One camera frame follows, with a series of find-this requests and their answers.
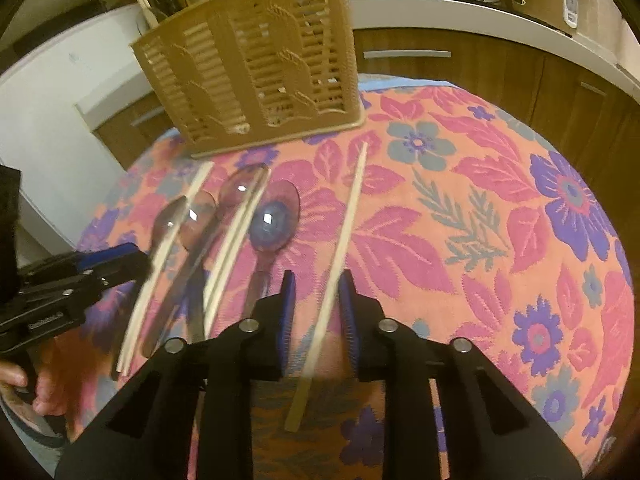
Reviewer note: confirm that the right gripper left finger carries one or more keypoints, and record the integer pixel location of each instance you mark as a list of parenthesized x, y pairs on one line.
[(267, 350)]

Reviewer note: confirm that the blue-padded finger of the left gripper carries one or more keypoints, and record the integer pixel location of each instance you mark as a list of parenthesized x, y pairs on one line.
[(115, 265)]

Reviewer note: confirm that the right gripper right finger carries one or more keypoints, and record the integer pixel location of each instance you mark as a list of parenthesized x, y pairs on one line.
[(360, 316)]

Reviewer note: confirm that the wooden chopstick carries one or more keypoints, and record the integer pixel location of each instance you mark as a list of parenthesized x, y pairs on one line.
[(301, 395), (157, 263), (210, 319)]

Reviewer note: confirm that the white kitchen countertop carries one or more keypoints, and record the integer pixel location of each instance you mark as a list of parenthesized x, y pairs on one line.
[(65, 173)]

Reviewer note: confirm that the person's left hand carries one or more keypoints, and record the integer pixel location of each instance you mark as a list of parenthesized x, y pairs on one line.
[(49, 385)]

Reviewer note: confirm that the clear plastic spoon left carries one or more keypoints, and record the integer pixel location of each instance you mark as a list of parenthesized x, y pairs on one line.
[(162, 224)]

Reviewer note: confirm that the wooden chopstick pair member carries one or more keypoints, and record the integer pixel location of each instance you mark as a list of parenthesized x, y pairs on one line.
[(235, 239)]

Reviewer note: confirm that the blue clear plastic spoon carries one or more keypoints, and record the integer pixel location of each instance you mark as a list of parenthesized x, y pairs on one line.
[(272, 227)]

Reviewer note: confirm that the wooden chopstick beside spoon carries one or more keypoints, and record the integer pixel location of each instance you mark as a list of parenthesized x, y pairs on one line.
[(210, 319)]

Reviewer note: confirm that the clear plastic spoon middle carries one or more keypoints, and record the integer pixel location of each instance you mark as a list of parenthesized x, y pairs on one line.
[(204, 223)]

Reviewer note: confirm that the floral pink orange tablecloth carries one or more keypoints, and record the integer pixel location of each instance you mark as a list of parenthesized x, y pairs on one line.
[(469, 224)]

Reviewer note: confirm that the tan plastic utensil basket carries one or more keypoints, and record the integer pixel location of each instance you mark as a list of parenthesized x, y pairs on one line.
[(235, 74)]

